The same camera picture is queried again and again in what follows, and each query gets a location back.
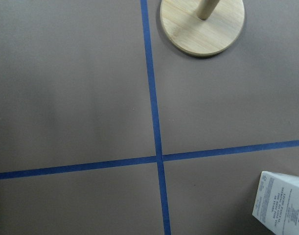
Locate wooden mug tree stand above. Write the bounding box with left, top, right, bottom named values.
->
left=160, top=0, right=245, bottom=57

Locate blue white milk carton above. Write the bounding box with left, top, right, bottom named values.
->
left=252, top=171, right=299, bottom=235

